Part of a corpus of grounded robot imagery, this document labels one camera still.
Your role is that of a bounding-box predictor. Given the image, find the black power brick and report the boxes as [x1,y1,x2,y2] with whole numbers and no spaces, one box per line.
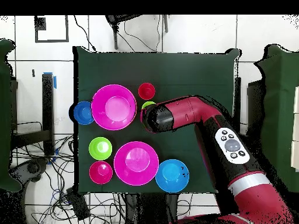
[65,187,91,222]

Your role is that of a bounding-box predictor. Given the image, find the tangle of cables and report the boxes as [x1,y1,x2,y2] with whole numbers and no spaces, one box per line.
[11,134,127,224]

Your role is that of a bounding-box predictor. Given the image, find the blue tape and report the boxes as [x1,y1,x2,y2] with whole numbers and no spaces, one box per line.
[43,72,57,90]

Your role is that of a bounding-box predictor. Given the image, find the small crimson bowl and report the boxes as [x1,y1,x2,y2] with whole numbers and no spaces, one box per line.
[89,160,114,185]

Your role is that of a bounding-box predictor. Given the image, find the white boxes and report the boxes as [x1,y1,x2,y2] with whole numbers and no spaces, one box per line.
[290,85,299,173]

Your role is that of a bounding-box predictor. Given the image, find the grey office chair base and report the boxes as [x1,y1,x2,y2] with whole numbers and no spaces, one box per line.
[10,157,50,183]

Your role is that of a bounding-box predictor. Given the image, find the green-covered side table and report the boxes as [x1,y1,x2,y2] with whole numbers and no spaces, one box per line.
[253,44,299,193]
[0,38,23,193]

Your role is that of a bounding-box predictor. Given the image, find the black cable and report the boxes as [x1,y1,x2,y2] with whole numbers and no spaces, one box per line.
[73,15,97,51]

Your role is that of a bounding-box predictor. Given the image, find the dark green tablecloth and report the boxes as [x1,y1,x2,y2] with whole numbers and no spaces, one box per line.
[72,45,241,195]

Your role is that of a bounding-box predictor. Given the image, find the large pink bowl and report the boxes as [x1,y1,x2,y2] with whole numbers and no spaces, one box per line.
[91,84,138,131]
[113,141,160,187]

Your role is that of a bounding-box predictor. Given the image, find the light blue bowl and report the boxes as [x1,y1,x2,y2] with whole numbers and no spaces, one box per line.
[155,159,190,194]

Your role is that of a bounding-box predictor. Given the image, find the black bench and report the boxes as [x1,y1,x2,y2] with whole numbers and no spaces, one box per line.
[10,73,55,156]

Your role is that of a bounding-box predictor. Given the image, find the small dark blue bowl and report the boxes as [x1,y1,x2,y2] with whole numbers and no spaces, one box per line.
[73,100,95,125]

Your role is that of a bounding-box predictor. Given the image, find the red cup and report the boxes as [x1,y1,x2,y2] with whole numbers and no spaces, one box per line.
[138,82,156,100]

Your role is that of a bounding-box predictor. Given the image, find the small green bowl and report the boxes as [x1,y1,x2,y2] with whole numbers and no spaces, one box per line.
[88,136,113,161]

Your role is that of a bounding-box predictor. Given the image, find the black square frame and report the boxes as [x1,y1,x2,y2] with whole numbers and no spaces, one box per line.
[34,15,70,43]

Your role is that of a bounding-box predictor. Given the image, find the green cup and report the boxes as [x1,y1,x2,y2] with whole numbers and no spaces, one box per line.
[141,100,157,110]

